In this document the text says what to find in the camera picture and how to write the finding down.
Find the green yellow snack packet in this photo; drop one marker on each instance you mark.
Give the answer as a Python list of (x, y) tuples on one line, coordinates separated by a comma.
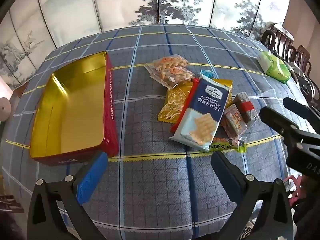
[(225, 146)]

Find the pink plastic item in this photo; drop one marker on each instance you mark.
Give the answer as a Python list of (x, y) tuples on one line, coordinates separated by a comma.
[(297, 187)]

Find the green tissue pack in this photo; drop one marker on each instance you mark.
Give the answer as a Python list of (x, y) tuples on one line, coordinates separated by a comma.
[(272, 65)]

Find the pink patterned snack packet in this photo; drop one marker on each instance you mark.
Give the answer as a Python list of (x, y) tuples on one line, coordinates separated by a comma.
[(233, 120)]

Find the blue plaid tablecloth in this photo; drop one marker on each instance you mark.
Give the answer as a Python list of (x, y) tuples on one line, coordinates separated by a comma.
[(150, 180)]

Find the red and gold tin box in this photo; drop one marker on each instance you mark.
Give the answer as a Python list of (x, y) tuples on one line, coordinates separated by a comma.
[(75, 105)]

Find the grey cake packet red label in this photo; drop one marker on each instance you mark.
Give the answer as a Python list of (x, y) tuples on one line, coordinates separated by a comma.
[(243, 102)]

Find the clear peanut packet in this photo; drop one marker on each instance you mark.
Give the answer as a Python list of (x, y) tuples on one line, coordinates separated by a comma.
[(175, 76), (167, 62)]

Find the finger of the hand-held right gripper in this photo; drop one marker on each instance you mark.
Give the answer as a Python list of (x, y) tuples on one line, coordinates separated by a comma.
[(297, 106), (277, 121)]

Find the blue cracker packet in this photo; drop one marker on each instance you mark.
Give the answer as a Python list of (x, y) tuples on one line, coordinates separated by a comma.
[(205, 105)]

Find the painted folding screen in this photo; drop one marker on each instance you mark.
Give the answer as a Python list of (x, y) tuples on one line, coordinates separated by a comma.
[(125, 2)]

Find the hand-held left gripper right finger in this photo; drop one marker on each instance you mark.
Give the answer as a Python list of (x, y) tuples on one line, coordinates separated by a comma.
[(225, 172)]

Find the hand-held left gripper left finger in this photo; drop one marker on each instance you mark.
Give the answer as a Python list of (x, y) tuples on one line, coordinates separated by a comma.
[(90, 177)]

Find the round white disc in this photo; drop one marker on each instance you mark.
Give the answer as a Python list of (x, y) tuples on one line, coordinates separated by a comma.
[(4, 108)]

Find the red snack packet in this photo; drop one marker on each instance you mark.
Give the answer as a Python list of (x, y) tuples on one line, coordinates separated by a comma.
[(176, 127)]

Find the teal candy wrapper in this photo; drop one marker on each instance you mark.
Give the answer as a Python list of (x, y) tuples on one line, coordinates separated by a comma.
[(207, 74)]

